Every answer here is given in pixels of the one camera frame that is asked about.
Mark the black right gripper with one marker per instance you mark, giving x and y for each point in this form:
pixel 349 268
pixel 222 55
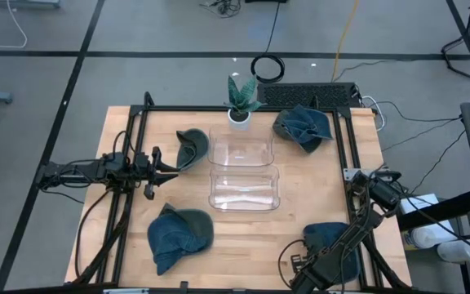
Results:
pixel 312 277

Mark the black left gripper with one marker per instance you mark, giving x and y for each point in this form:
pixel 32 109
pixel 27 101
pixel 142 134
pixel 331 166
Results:
pixel 149 171

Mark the blue denim cap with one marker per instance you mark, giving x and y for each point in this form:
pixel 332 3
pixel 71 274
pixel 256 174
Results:
pixel 320 237
pixel 308 122
pixel 169 241

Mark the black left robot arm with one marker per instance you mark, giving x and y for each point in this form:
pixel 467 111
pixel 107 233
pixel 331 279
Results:
pixel 80 171

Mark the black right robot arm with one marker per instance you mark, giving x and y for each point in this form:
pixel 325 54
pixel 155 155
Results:
pixel 353 239

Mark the clear plastic bin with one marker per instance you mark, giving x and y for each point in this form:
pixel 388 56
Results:
pixel 239 151
pixel 243 190

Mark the snake plant in white pot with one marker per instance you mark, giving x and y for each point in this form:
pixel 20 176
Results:
pixel 239 120

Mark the black table edge clip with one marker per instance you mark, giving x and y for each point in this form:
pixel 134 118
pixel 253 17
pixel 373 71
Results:
pixel 184 286

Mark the white paper towel roll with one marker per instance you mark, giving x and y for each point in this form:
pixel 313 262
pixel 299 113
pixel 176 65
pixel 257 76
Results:
pixel 455 251
pixel 435 237

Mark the white cardboard box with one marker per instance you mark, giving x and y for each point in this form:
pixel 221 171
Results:
pixel 420 202

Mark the black metal shelf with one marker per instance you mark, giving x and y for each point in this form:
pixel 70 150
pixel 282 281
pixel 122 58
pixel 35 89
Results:
pixel 443 208

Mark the black vented computer case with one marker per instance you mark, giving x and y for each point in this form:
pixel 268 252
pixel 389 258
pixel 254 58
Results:
pixel 300 94

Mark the grey furniture base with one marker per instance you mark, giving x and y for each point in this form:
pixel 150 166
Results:
pixel 23 3

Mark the black aluminium table frame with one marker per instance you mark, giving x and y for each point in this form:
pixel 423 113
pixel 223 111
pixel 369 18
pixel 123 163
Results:
pixel 178 108

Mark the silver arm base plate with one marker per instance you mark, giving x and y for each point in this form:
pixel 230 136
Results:
pixel 348 175

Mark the silver bracket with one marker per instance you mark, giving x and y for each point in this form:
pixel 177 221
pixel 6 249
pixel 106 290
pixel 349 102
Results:
pixel 125 291

